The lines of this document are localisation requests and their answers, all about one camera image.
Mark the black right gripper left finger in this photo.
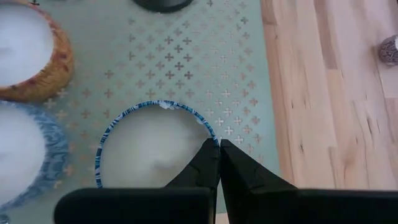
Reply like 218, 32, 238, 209
164, 138, 221, 190

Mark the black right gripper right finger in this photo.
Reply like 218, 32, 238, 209
220, 139, 299, 224

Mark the blue white patterned candle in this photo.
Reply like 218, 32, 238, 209
95, 99, 220, 189

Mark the green perforated metal shelf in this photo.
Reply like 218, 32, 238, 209
0, 0, 282, 224

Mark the tall black candlestick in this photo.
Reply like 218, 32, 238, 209
132, 0, 194, 14

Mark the pale blue swirl candle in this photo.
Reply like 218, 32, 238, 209
0, 101, 70, 212

